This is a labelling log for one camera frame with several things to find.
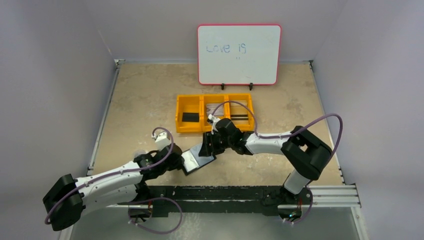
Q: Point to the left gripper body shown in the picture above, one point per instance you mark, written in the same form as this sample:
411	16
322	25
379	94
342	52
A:
178	163

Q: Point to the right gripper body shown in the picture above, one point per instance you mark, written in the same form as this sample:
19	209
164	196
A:
208	144

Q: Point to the black leather card holder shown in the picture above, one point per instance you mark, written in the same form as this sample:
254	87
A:
191	161

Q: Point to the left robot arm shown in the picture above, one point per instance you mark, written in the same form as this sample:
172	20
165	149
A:
71	198

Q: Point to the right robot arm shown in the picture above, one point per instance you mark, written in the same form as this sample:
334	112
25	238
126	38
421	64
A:
308	154

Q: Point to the gold striped card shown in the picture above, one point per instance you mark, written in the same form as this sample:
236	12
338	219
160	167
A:
239	113

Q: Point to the silver VIP card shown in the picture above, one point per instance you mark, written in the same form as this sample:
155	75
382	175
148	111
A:
216	109

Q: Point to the black card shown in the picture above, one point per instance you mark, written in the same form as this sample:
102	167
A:
190	117

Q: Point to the middle yellow bin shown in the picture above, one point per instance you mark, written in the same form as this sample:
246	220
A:
214	98

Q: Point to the left yellow bin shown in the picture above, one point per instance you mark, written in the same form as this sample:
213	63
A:
187	103

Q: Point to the pink framed whiteboard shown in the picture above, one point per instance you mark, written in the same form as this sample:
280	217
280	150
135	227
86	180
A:
238	54

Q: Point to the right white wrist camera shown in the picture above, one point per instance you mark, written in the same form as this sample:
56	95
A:
213	120

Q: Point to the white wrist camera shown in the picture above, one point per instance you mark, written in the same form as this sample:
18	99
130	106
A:
213	120
162	140

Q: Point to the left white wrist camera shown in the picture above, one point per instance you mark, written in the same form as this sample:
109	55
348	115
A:
162	140

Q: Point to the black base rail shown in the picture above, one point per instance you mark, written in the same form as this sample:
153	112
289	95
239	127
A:
162	206

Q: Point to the aluminium frame rail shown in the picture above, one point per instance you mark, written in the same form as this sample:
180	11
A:
323	196

